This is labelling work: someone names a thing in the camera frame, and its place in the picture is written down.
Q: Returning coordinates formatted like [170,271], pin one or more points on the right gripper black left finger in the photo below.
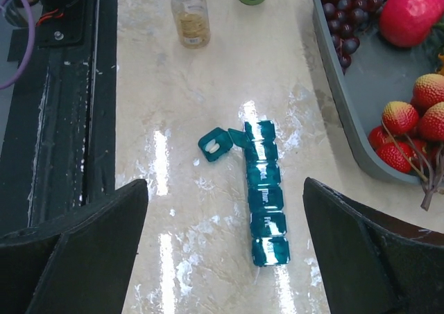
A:
[80,262]

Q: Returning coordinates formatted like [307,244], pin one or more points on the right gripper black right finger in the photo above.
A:
[371,262]

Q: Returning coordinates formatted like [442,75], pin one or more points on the teal weekly pill organizer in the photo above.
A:
[265,198]

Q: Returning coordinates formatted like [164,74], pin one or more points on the detached teal pill compartment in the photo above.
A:
[226,139]

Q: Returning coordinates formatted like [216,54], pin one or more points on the white pills in compartment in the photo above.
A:
[212,146]

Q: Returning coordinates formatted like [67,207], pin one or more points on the cherry and strawberry bunch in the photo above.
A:
[410,136]

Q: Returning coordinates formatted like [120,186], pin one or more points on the grey fruit tray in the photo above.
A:
[379,73]

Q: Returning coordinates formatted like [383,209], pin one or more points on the red apple in tray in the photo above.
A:
[407,23]

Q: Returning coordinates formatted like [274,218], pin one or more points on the dark grapes in tray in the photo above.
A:
[347,21]

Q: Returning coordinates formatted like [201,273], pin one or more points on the small amber glass jar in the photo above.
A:
[192,22]

